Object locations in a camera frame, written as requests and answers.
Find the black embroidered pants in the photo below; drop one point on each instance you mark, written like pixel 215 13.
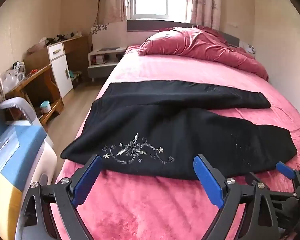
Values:
pixel 165 130

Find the pink plastic bag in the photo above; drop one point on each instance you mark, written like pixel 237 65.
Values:
pixel 36 49

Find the bed with pink sheet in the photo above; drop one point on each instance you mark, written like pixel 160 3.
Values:
pixel 140 217

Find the floral pink curtain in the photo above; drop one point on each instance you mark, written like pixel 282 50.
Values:
pixel 118 0
pixel 205 2

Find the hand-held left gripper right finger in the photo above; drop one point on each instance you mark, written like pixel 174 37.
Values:
pixel 210 182

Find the rumpled pink duvet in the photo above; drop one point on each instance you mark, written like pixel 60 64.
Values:
pixel 202 47

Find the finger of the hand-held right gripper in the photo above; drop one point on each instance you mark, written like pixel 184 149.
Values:
pixel 251 177
pixel 285 170

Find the pile of small dark items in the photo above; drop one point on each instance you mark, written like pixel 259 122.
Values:
pixel 60 37

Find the wooden desk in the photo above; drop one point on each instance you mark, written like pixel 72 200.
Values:
pixel 77 47

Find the white cabinet with drawer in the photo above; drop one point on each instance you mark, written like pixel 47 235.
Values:
pixel 61 72

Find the teal lidded tub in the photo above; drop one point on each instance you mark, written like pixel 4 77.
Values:
pixel 45 107

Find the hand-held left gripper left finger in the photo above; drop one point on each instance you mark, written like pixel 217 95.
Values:
pixel 87 180

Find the dark flat book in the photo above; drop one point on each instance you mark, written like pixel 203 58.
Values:
pixel 109 49

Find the grey headboard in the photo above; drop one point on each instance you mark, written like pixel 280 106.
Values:
pixel 140 26

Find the yellow wooden board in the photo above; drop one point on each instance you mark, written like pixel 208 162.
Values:
pixel 5 200

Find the clear plastic bag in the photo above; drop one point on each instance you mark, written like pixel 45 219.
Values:
pixel 11 78

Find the low wooden table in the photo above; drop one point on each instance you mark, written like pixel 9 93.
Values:
pixel 35 76

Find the window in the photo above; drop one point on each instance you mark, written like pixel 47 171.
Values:
pixel 152 2

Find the white and grey nightstand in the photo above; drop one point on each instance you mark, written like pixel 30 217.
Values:
pixel 107 65

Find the grey chair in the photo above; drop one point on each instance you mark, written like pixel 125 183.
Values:
pixel 17 103

